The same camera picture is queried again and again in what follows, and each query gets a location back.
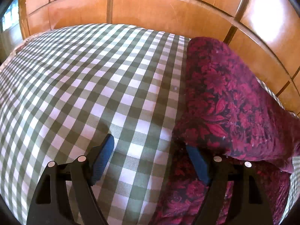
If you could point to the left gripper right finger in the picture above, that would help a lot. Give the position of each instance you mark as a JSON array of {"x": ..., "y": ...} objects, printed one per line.
[{"x": 230, "y": 186}]

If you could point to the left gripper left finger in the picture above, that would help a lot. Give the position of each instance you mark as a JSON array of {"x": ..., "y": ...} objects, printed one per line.
[{"x": 50, "y": 203}]

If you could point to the red floral knit garment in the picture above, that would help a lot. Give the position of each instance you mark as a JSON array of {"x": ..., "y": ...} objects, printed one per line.
[{"x": 227, "y": 113}]

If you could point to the green checked bed sheet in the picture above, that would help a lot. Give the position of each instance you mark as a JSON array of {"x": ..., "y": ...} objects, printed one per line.
[{"x": 64, "y": 90}]

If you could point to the wooden wardrobe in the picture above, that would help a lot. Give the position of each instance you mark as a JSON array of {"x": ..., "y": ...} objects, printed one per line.
[{"x": 264, "y": 33}]

